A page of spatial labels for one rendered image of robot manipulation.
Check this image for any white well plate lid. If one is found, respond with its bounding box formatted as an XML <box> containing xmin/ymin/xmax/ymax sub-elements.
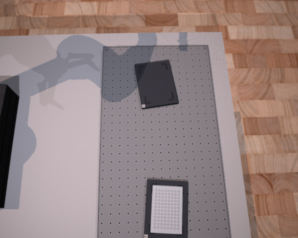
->
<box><xmin>150</xmin><ymin>185</ymin><xmax>183</xmax><ymax>234</ymax></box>

